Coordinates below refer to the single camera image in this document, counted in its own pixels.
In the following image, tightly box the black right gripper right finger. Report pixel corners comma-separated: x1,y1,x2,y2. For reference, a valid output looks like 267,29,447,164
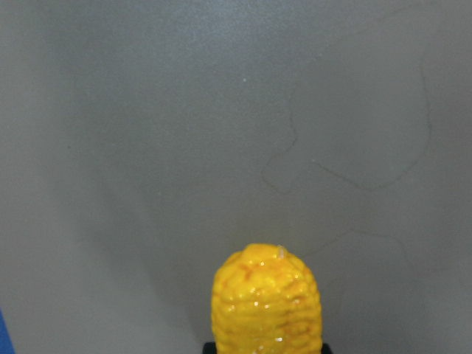
321,343,332,354

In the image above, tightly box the yellow plastic corn cob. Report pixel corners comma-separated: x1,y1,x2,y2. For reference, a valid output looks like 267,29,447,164
211,243,323,353

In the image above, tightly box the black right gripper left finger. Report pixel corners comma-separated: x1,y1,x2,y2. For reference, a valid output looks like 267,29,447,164
204,342,217,354

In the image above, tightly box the brown paper table mat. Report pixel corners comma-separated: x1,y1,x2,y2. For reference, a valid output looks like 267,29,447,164
1,1,471,353

